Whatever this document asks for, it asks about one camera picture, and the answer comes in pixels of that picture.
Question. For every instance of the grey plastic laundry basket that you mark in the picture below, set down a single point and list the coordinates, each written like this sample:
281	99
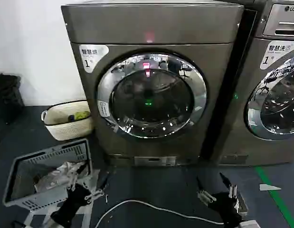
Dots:
21	175

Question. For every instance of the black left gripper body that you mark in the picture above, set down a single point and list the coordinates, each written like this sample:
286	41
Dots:
75	199

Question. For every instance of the black bin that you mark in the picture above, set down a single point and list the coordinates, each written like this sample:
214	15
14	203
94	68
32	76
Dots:
7	99

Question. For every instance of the white woven basket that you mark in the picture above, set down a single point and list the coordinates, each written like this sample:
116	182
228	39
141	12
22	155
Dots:
68	130

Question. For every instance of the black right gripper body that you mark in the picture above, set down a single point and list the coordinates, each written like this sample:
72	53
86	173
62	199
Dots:
225	206

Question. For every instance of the grey front-load dryer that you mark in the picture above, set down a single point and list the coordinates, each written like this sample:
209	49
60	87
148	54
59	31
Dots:
89	95

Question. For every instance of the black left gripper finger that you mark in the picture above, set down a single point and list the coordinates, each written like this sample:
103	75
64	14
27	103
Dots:
101	187
78	177

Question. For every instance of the grey dryer with drawer panel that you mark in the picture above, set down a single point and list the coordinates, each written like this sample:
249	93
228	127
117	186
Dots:
258	147

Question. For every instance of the green cloth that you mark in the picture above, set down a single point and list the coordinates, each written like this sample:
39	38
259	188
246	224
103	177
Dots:
80	115

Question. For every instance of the pale crumpled clothes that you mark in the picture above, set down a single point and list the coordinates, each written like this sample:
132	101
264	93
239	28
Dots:
59	177

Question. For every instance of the round glass dryer door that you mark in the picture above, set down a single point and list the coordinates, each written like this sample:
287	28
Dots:
151	99

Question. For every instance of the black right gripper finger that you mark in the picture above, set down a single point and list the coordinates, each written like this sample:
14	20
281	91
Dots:
201	188
232	190

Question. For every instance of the white paper scrap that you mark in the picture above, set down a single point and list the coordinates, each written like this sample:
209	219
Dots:
268	187

